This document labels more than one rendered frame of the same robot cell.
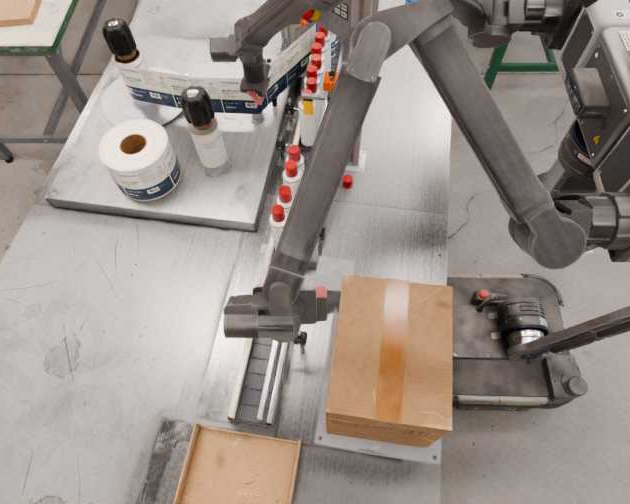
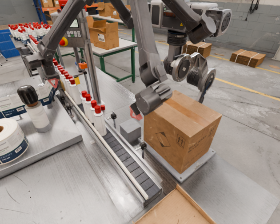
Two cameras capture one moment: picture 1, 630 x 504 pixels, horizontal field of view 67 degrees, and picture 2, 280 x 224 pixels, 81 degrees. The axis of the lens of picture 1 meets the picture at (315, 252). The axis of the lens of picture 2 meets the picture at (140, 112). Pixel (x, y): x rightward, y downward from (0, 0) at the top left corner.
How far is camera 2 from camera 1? 0.66 m
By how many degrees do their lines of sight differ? 38
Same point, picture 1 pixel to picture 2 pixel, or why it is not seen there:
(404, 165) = (115, 96)
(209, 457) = not seen: outside the picture
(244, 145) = (52, 116)
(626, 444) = (218, 146)
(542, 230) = (206, 21)
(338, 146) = (145, 5)
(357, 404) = (194, 128)
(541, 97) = not seen: hidden behind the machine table
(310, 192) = (145, 25)
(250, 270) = (93, 152)
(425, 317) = (179, 98)
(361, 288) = not seen: hidden behind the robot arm
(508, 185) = (189, 14)
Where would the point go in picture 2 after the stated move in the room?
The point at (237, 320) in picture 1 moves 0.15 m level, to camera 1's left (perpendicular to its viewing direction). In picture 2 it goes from (149, 96) to (113, 120)
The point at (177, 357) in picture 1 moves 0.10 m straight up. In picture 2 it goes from (92, 208) to (87, 197)
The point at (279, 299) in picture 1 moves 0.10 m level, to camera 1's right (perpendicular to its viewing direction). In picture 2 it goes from (162, 71) to (178, 62)
